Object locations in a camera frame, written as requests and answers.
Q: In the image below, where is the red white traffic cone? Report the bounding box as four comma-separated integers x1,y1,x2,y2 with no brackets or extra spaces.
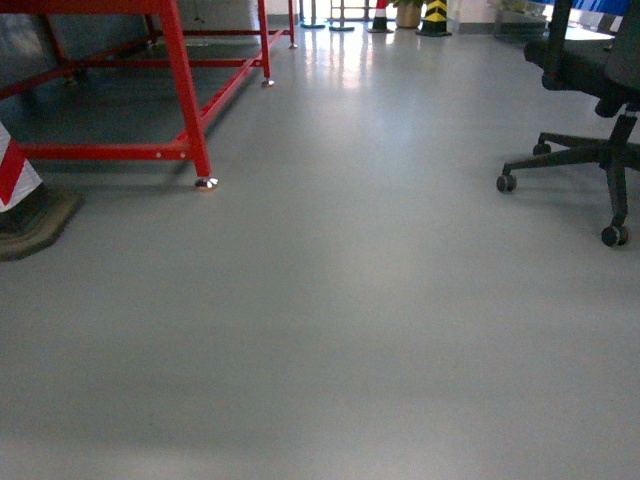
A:
366,0,392,34

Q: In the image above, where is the yellow black traffic cone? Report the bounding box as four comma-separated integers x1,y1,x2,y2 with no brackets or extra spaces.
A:
416,0,451,37

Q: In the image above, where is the red metal table frame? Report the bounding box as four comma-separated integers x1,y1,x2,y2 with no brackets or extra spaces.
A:
1,1,295,191

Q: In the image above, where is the near red white cone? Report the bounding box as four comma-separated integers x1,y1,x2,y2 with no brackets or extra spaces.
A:
1,127,84,262

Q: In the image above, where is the black office chair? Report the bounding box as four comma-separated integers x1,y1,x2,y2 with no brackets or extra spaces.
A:
495,0,640,248

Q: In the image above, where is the green potted plant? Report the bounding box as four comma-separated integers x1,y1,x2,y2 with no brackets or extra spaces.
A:
392,0,425,29

